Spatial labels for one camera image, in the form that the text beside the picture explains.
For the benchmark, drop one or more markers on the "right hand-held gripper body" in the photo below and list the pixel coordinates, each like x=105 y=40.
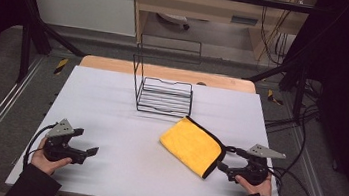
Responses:
x=256 y=170

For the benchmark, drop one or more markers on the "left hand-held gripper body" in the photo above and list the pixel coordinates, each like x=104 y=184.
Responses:
x=57 y=145

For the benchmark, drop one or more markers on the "yellow towel with black trim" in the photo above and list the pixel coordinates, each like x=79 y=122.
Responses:
x=192 y=145

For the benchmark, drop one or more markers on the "person's right hand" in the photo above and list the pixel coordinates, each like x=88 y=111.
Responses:
x=257 y=188

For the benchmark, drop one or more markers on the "person's left hand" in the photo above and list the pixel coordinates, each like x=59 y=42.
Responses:
x=45 y=162

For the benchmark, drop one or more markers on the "white board sheet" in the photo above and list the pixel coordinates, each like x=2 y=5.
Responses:
x=118 y=131

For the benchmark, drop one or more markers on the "yellow black striped tape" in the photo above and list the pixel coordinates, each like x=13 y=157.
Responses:
x=274 y=97
x=61 y=66

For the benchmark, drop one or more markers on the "wooden table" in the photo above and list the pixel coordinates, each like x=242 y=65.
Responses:
x=109 y=64

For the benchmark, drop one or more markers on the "white cabinet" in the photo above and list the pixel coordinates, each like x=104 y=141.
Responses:
x=80 y=2

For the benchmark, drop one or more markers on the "office chair base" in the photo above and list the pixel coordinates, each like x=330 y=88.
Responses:
x=173 y=19

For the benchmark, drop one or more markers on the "light wooden desk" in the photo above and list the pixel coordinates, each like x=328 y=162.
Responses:
x=207 y=6

